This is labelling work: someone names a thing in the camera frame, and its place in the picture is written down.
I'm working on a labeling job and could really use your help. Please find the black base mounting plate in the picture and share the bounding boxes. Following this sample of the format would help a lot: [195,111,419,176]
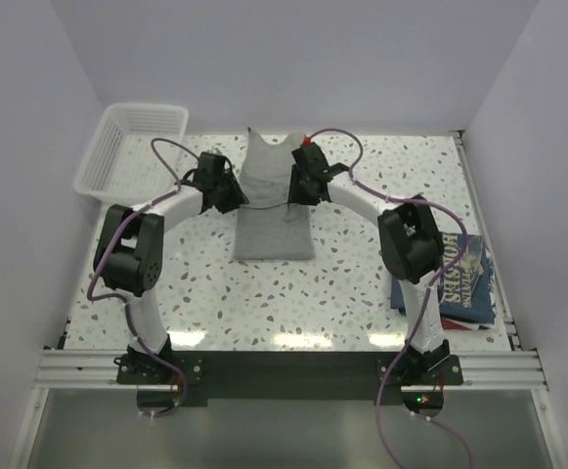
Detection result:
[113,350,464,409]

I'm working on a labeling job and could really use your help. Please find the white plastic basket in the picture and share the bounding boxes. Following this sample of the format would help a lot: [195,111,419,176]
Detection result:
[73,103,189,205]

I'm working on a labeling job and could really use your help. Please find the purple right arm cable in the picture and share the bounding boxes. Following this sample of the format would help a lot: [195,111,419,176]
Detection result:
[307,127,475,469]

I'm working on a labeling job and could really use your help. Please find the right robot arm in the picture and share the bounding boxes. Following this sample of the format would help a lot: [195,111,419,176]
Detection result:
[288,142,450,384]

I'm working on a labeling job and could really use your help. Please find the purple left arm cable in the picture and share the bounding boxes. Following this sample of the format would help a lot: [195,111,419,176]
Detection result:
[86,137,206,419]

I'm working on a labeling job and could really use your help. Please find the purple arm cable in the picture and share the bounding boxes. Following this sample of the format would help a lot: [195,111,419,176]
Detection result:
[307,127,475,469]
[86,137,206,419]

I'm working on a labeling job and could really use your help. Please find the grey tank top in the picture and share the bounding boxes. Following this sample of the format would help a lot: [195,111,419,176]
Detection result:
[234,128,314,261]

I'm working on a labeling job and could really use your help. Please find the aluminium rail frame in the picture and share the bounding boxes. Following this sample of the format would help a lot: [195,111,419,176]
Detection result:
[24,129,550,468]

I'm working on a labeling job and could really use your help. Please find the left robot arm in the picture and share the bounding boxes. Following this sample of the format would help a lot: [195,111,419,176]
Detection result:
[86,152,248,383]

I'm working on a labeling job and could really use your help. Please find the folded blue printed tank top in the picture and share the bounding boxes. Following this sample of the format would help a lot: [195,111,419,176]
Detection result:
[390,233,501,326]

